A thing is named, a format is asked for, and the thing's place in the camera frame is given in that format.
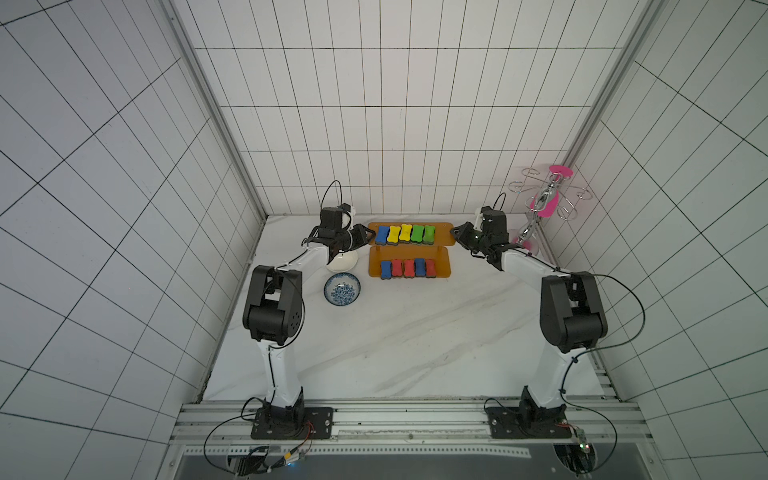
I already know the orange two-tier shelf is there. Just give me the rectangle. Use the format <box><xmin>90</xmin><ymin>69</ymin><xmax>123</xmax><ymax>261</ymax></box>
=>
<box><xmin>367</xmin><ymin>222</ymin><xmax>456</xmax><ymax>279</ymax></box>

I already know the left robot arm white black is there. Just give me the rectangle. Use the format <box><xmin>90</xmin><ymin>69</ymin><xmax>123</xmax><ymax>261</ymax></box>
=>
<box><xmin>242</xmin><ymin>224</ymin><xmax>375</xmax><ymax>427</ymax></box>

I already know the red eraser lower middle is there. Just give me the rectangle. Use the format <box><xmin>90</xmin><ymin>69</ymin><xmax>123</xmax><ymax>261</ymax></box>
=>
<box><xmin>403</xmin><ymin>259</ymin><xmax>416</xmax><ymax>278</ymax></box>

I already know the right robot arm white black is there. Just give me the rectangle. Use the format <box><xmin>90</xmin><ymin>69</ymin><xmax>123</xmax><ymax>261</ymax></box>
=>
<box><xmin>452</xmin><ymin>222</ymin><xmax>607</xmax><ymax>429</ymax></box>

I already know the white bowl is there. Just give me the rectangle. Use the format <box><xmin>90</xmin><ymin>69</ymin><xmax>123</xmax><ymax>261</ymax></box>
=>
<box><xmin>327</xmin><ymin>251</ymin><xmax>359</xmax><ymax>272</ymax></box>

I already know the red eraser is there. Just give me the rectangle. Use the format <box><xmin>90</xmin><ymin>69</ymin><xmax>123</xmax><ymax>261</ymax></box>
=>
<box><xmin>425</xmin><ymin>259</ymin><xmax>437</xmax><ymax>278</ymax></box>
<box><xmin>391</xmin><ymin>259</ymin><xmax>404</xmax><ymax>278</ymax></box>
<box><xmin>403</xmin><ymin>259</ymin><xmax>416</xmax><ymax>278</ymax></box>

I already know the blue eraser top shelf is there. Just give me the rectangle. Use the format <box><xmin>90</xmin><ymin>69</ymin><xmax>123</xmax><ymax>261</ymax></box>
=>
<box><xmin>375</xmin><ymin>225</ymin><xmax>390</xmax><ymax>245</ymax></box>

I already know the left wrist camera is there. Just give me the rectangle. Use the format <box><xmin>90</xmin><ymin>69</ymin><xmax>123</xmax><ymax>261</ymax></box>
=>
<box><xmin>320</xmin><ymin>203</ymin><xmax>354</xmax><ymax>230</ymax></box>

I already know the yellow eraser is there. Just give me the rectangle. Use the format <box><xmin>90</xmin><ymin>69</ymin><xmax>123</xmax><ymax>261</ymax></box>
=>
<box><xmin>399</xmin><ymin>224</ymin><xmax>413</xmax><ymax>243</ymax></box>
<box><xmin>386</xmin><ymin>225</ymin><xmax>401</xmax><ymax>245</ymax></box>

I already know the green eraser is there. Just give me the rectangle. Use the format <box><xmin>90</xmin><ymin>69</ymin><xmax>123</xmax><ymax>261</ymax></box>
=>
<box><xmin>422</xmin><ymin>225</ymin><xmax>436</xmax><ymax>245</ymax></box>
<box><xmin>410</xmin><ymin>224</ymin><xmax>425</xmax><ymax>243</ymax></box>

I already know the pink object on stand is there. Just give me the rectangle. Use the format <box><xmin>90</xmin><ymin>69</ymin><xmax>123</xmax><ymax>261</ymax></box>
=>
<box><xmin>529</xmin><ymin>165</ymin><xmax>574</xmax><ymax>218</ymax></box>

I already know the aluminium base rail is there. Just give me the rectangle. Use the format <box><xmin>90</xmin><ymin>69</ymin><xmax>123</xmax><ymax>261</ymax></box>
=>
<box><xmin>170</xmin><ymin>399</ymin><xmax>652</xmax><ymax>459</ymax></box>

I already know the red eraser lower right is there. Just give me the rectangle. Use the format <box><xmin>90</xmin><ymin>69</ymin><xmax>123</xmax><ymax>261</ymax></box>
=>
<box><xmin>425</xmin><ymin>259</ymin><xmax>437</xmax><ymax>278</ymax></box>

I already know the blue eraser lower left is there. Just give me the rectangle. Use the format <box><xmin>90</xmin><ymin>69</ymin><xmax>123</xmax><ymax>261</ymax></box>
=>
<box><xmin>380</xmin><ymin>260</ymin><xmax>393</xmax><ymax>280</ymax></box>

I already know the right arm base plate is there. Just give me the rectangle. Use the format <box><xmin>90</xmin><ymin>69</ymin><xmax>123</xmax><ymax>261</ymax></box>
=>
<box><xmin>485</xmin><ymin>407</ymin><xmax>572</xmax><ymax>440</ymax></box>

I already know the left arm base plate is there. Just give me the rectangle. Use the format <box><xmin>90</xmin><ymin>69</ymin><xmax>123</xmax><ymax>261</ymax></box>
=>
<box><xmin>250</xmin><ymin>406</ymin><xmax>335</xmax><ymax>441</ymax></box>

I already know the blue patterned bowl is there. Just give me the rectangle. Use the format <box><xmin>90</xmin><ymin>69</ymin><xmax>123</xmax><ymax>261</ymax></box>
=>
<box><xmin>323</xmin><ymin>272</ymin><xmax>361</xmax><ymax>307</ymax></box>

